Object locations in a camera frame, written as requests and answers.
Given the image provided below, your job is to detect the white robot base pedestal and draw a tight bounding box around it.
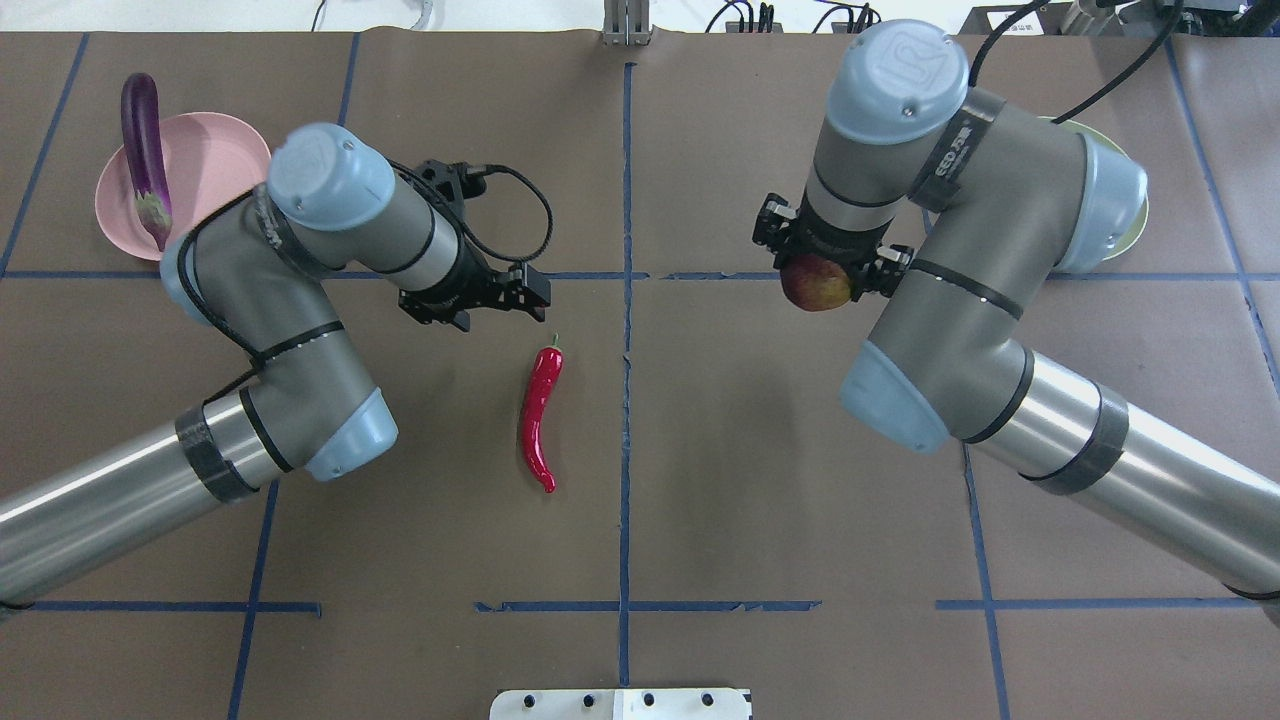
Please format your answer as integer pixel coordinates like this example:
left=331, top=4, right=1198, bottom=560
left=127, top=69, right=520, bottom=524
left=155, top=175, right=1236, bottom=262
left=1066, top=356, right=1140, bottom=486
left=489, top=687, right=755, bottom=719

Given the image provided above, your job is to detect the pink plate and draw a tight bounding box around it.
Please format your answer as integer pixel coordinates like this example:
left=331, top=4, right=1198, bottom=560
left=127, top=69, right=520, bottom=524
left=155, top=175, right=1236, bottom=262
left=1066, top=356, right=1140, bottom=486
left=93, top=111, right=271, bottom=261

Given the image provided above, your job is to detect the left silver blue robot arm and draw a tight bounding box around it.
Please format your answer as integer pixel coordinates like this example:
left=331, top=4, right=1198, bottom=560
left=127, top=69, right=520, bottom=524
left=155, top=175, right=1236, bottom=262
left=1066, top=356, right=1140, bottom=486
left=1, top=123, right=552, bottom=618

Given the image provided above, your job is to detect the aluminium frame post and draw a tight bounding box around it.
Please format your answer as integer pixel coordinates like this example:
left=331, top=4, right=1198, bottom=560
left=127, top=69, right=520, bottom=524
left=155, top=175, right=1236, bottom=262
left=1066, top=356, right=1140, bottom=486
left=602, top=0, right=653, bottom=47

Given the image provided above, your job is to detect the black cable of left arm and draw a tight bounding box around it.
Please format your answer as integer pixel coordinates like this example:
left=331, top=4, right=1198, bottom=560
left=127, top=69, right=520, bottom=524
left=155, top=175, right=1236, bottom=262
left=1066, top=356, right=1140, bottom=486
left=454, top=164, right=554, bottom=266

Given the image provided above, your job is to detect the light green plate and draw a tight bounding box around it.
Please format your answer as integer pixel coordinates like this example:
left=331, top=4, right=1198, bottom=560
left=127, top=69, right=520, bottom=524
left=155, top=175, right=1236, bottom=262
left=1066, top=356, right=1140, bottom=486
left=1053, top=120, right=1149, bottom=274

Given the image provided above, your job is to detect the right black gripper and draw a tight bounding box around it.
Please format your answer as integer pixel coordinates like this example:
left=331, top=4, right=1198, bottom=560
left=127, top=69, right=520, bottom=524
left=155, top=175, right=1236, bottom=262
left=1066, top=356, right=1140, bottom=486
left=751, top=193, right=915, bottom=301

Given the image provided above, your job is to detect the purple eggplant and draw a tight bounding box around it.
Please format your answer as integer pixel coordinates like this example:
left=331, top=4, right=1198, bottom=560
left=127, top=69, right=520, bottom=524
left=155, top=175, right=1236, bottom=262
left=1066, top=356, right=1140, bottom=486
left=119, top=72, right=173, bottom=251

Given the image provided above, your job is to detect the red yellow apple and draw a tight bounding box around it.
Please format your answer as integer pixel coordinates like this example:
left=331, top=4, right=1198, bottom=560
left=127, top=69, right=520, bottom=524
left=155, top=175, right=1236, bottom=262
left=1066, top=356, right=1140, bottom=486
left=780, top=254, right=852, bottom=313

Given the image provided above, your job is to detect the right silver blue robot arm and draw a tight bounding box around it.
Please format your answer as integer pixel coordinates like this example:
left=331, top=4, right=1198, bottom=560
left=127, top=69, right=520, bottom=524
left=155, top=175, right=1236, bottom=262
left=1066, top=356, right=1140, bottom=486
left=753, top=19, right=1279, bottom=611

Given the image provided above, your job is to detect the white label card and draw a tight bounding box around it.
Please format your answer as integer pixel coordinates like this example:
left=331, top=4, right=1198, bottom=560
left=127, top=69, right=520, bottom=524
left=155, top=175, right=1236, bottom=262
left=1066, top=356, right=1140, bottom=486
left=986, top=8, right=1046, bottom=37

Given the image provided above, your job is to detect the red chili pepper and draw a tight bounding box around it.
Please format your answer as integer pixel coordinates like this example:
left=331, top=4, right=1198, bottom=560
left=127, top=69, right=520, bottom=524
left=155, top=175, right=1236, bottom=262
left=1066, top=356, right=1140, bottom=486
left=518, top=334, right=564, bottom=495

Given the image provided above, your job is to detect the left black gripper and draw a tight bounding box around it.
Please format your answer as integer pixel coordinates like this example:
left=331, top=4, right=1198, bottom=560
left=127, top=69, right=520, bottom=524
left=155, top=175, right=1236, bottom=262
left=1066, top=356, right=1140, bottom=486
left=398, top=160, right=552, bottom=332

